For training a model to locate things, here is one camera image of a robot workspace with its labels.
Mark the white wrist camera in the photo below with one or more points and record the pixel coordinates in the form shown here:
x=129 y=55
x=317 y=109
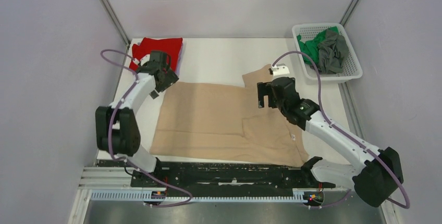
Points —
x=144 y=59
x=279 y=70

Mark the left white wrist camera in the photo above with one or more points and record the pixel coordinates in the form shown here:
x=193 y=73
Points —
x=144 y=59

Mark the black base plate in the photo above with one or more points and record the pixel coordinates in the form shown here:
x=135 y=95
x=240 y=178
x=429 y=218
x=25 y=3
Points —
x=236 y=180

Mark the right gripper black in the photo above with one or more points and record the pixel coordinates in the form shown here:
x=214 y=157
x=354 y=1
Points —
x=265 y=88

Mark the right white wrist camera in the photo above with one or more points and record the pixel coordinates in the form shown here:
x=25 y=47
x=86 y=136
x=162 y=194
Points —
x=279 y=70

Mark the grey t-shirt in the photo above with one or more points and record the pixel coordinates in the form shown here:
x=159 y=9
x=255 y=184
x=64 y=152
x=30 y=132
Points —
x=332 y=53

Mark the red folded t-shirt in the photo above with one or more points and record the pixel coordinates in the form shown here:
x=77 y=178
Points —
x=170 y=46

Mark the white plastic basket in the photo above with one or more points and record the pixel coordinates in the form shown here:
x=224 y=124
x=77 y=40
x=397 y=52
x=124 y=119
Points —
x=351 y=66

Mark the beige t-shirt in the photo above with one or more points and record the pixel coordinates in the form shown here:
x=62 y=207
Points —
x=224 y=122

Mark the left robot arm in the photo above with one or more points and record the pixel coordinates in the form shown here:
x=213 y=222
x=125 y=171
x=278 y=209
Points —
x=116 y=127

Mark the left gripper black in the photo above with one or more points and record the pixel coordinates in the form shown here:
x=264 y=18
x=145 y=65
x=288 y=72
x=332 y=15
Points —
x=170 y=78

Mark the green t-shirt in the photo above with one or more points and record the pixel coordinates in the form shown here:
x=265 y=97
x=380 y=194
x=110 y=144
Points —
x=310 y=47

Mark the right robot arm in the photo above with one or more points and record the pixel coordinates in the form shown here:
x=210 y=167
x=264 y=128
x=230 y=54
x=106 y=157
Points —
x=374 y=174

